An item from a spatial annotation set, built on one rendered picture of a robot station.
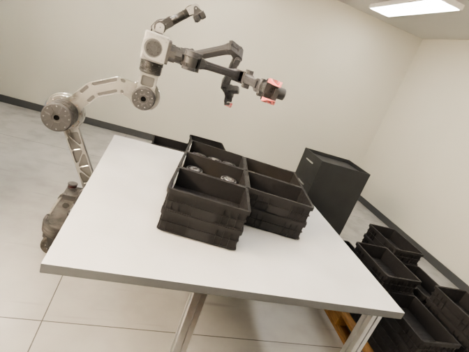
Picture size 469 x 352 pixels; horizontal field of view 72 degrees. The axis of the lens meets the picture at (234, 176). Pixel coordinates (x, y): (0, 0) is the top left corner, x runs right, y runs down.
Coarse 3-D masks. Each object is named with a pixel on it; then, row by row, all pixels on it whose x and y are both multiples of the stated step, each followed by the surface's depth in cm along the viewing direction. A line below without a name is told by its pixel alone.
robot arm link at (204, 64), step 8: (192, 56) 171; (200, 56) 176; (200, 64) 177; (208, 64) 180; (216, 64) 184; (216, 72) 186; (224, 72) 189; (232, 72) 193; (240, 72) 201; (240, 80) 202
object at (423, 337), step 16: (400, 304) 218; (416, 304) 216; (384, 320) 202; (400, 320) 193; (416, 320) 211; (432, 320) 202; (384, 336) 200; (400, 336) 190; (416, 336) 179; (432, 336) 200; (448, 336) 191
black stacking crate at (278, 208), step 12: (252, 180) 204; (264, 180) 205; (276, 192) 207; (288, 192) 208; (300, 192) 207; (252, 204) 180; (264, 204) 180; (276, 204) 180; (288, 216) 183; (300, 216) 183
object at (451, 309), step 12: (444, 288) 220; (456, 288) 225; (432, 300) 219; (444, 300) 211; (456, 300) 228; (468, 300) 223; (432, 312) 217; (444, 312) 209; (456, 312) 202; (468, 312) 221; (444, 324) 208; (456, 324) 200; (468, 324) 194; (456, 336) 199; (468, 336) 192; (468, 348) 191
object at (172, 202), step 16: (192, 176) 171; (192, 192) 171; (208, 192) 174; (224, 192) 175; (240, 192) 175; (176, 208) 147; (192, 208) 148; (208, 208) 148; (224, 224) 151; (240, 224) 151
